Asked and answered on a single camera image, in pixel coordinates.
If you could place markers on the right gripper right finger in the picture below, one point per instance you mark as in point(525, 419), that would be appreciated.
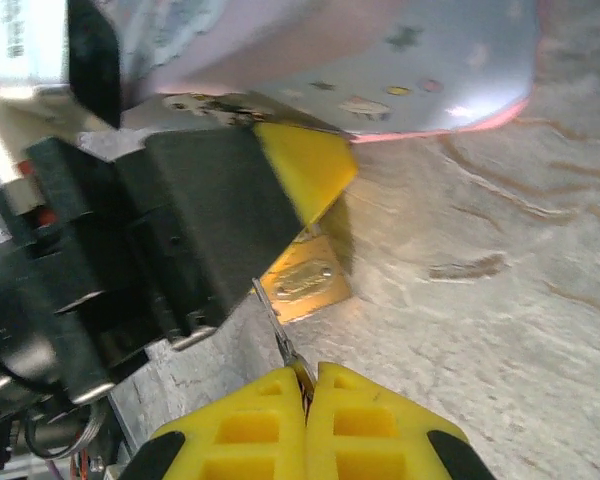
point(380, 435)

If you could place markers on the small brass padlock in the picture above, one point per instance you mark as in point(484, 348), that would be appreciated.
point(305, 280)

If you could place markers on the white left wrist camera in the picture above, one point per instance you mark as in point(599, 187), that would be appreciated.
point(20, 100)

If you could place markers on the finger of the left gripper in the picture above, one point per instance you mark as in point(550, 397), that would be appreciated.
point(220, 210)

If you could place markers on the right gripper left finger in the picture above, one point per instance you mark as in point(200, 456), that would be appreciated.
point(250, 430)

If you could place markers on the silver key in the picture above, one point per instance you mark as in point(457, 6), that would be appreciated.
point(280, 335)

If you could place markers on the pastel cartoon tin box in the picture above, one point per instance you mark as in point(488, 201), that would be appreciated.
point(380, 50)

